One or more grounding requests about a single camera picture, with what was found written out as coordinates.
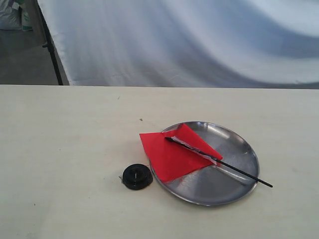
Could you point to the red flag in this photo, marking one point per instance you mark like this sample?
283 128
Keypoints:
181 151

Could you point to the black round flag base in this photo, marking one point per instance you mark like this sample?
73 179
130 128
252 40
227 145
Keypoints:
137 177

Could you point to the round steel plate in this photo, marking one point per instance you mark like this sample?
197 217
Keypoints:
217 184

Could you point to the white backdrop cloth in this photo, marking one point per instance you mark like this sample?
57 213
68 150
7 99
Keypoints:
187 43

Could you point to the black backdrop stand pole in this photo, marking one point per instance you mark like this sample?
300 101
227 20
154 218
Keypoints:
50 47

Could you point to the green printed sack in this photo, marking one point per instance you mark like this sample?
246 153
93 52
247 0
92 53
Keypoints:
25 19

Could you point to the white woven sack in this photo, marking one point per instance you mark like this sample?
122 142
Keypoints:
10 18

